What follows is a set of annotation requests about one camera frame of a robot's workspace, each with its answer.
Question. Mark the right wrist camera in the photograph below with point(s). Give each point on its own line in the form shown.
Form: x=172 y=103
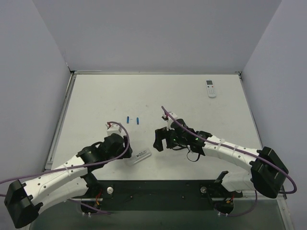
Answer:
x=169 y=119

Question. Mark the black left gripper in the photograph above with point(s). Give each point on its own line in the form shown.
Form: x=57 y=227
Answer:
x=128 y=152

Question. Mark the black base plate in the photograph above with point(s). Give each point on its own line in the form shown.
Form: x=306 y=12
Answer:
x=157 y=195

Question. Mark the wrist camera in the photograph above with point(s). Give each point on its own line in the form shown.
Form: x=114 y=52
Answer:
x=169 y=119
x=112 y=128

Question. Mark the small white remote control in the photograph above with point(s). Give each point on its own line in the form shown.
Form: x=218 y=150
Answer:
x=210 y=89

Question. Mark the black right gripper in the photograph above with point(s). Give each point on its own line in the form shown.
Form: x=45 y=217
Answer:
x=165 y=138

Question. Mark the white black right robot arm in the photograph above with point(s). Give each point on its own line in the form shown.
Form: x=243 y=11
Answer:
x=263 y=170

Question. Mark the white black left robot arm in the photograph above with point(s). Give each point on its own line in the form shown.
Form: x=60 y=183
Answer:
x=26 y=200

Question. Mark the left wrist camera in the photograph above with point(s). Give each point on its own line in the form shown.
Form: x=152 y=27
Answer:
x=112 y=128

